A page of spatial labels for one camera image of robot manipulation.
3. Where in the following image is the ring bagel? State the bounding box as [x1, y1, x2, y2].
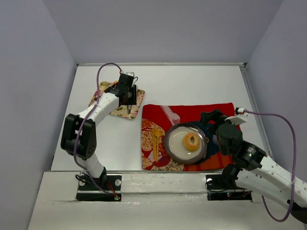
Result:
[183, 132, 200, 151]

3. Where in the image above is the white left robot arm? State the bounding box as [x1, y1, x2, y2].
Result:
[60, 73, 138, 189]

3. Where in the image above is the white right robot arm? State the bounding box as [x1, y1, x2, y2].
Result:
[200, 107, 307, 223]

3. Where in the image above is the floral rectangular tray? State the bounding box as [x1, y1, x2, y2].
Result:
[99, 81, 145, 120]

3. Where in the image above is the red patterned cloth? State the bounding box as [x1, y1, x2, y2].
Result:
[141, 103, 235, 172]

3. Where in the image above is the yellow wooden fork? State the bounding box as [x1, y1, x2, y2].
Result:
[151, 128, 162, 162]

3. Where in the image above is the round metal plate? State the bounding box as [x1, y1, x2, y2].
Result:
[164, 123, 208, 164]

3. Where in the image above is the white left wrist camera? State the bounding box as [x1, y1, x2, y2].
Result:
[121, 71, 135, 78]

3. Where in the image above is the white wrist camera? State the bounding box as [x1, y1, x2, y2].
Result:
[121, 71, 135, 78]
[225, 107, 248, 126]

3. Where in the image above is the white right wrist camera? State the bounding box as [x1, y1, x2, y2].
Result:
[225, 107, 248, 126]

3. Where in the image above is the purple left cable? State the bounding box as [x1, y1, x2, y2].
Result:
[73, 62, 125, 199]

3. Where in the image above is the purple cable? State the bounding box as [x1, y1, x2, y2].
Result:
[236, 109, 297, 222]
[73, 62, 125, 199]

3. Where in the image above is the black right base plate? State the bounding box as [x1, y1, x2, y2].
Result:
[205, 174, 252, 201]

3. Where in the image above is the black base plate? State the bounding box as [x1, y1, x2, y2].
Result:
[205, 174, 252, 201]
[75, 173, 122, 202]

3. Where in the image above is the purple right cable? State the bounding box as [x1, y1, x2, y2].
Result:
[236, 109, 297, 222]

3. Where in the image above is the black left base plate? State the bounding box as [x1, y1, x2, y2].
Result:
[75, 173, 122, 202]

